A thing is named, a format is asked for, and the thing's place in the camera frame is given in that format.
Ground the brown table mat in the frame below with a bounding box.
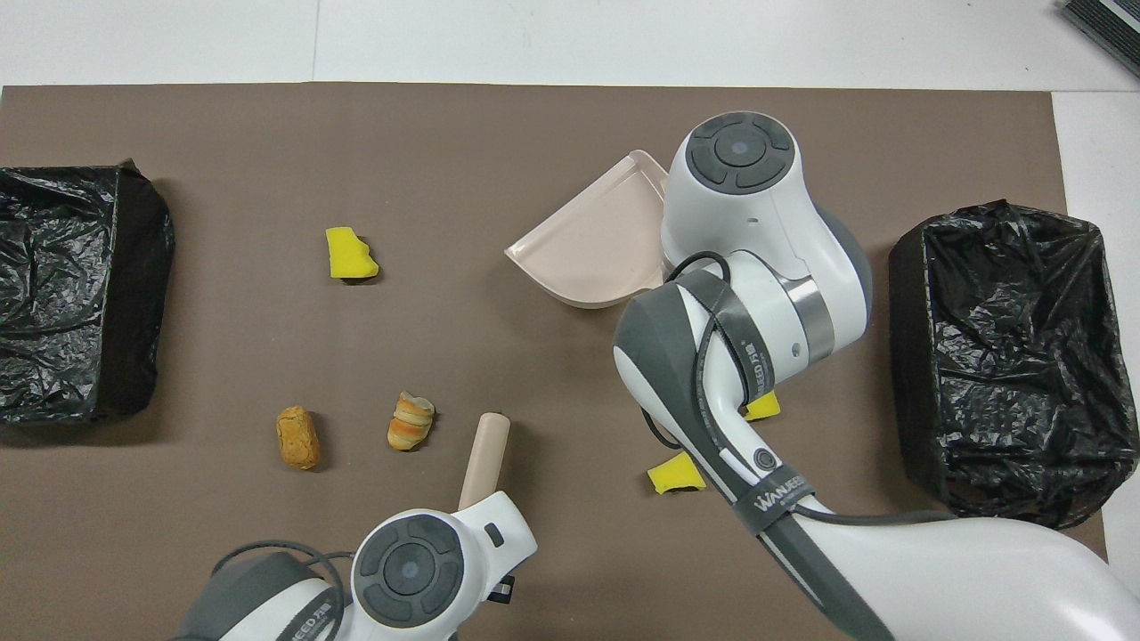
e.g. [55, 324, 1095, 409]
[0, 83, 1117, 641]

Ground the beige plastic dustpan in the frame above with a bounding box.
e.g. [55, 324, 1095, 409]
[504, 150, 671, 311]

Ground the brown toy bread roll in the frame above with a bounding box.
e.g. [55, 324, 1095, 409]
[276, 406, 322, 471]

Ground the small yellow sponge piece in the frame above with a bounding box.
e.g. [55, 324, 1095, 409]
[647, 450, 707, 496]

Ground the dark grey ribbed device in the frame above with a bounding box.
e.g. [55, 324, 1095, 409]
[1057, 0, 1140, 56]

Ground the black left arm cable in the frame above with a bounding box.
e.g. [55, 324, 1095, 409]
[211, 539, 357, 624]

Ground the toy croissant roll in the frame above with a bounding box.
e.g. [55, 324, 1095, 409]
[387, 391, 436, 451]

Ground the bin with black bag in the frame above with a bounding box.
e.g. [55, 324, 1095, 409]
[888, 199, 1116, 532]
[0, 158, 176, 426]

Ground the beige hand brush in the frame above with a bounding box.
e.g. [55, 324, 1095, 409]
[457, 412, 512, 513]

